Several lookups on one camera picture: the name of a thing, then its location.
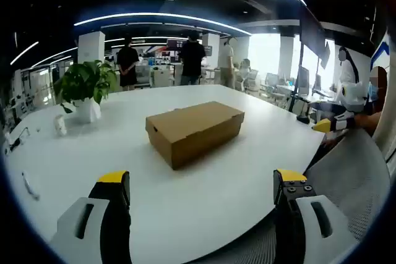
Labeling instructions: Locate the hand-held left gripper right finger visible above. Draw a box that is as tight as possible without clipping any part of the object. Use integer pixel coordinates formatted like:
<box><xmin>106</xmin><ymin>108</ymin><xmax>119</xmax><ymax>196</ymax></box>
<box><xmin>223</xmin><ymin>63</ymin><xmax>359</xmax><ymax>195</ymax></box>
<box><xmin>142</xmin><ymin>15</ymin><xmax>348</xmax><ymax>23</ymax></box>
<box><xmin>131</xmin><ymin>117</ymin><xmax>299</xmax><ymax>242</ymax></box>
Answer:
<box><xmin>272</xmin><ymin>168</ymin><xmax>353</xmax><ymax>264</ymax></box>

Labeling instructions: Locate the person in beige shirt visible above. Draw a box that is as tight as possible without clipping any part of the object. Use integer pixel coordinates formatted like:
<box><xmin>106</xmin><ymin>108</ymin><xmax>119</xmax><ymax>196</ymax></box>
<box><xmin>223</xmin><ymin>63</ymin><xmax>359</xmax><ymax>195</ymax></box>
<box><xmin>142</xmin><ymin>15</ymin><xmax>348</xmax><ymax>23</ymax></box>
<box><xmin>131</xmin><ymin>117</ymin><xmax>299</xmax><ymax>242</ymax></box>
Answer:
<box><xmin>369</xmin><ymin>28</ymin><xmax>396</xmax><ymax>72</ymax></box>

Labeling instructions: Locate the grey mesh office chair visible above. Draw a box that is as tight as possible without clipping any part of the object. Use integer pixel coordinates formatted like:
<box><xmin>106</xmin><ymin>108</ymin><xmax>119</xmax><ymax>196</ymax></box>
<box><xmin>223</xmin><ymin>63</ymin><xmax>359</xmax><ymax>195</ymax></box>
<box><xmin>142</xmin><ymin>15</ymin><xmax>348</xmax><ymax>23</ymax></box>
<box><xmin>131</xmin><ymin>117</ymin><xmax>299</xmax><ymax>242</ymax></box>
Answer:
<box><xmin>197</xmin><ymin>127</ymin><xmax>392</xmax><ymax>264</ymax></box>

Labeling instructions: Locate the brown cardboard shoe box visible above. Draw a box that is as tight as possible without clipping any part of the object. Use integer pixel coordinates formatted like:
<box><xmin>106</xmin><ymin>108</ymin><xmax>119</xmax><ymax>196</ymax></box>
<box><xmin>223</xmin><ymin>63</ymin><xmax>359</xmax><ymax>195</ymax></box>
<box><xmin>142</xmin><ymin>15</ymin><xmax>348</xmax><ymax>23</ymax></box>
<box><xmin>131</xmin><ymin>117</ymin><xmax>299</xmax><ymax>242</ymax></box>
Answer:
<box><xmin>145</xmin><ymin>100</ymin><xmax>246</xmax><ymax>171</ymax></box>

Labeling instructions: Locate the potted green plant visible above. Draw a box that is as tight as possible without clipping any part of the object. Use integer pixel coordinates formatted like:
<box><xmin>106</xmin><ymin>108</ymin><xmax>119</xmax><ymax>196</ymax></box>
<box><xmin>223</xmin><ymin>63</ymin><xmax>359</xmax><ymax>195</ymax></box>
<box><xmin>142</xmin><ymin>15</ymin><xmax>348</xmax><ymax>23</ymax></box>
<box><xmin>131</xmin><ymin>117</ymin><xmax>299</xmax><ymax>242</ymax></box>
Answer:
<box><xmin>53</xmin><ymin>59</ymin><xmax>121</xmax><ymax>123</ymax></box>

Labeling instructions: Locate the thin black cable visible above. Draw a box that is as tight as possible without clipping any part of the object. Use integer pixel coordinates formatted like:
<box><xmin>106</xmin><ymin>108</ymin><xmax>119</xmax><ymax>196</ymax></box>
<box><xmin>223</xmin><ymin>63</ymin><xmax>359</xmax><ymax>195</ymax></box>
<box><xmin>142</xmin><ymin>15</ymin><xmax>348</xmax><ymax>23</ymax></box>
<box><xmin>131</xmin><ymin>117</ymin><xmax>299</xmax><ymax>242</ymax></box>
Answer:
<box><xmin>2</xmin><ymin>127</ymin><xmax>31</xmax><ymax>155</ymax></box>

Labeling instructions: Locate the ceiling light strip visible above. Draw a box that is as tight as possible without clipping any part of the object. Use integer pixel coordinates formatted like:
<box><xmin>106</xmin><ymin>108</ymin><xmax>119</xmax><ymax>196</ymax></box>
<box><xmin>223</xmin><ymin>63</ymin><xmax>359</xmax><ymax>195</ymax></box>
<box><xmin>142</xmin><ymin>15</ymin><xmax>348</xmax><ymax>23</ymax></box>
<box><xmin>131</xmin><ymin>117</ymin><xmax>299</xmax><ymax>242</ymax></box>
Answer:
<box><xmin>73</xmin><ymin>12</ymin><xmax>252</xmax><ymax>36</ymax></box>

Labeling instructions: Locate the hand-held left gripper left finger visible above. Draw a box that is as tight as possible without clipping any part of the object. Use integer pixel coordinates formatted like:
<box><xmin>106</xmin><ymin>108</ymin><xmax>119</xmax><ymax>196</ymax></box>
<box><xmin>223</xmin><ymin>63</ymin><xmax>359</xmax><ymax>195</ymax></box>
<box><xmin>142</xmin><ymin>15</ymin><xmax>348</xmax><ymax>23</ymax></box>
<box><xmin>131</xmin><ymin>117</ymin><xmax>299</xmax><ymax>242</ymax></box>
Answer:
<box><xmin>49</xmin><ymin>170</ymin><xmax>133</xmax><ymax>264</ymax></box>

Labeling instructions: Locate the white pen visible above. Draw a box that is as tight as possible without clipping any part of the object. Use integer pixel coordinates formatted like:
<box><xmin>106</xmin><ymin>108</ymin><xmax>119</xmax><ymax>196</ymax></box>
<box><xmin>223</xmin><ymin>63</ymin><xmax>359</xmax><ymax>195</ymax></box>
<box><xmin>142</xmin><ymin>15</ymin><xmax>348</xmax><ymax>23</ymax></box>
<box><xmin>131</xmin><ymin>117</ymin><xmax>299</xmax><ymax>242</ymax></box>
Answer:
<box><xmin>20</xmin><ymin>170</ymin><xmax>41</xmax><ymax>201</ymax></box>

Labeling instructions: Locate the white office chair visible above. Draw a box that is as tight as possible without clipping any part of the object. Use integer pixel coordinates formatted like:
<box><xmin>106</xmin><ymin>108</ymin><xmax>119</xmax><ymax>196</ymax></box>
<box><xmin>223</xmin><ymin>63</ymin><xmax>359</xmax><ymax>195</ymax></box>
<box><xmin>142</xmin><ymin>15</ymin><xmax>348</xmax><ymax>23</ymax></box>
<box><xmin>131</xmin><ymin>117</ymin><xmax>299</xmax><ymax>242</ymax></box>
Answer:
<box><xmin>243</xmin><ymin>69</ymin><xmax>261</xmax><ymax>93</ymax></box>

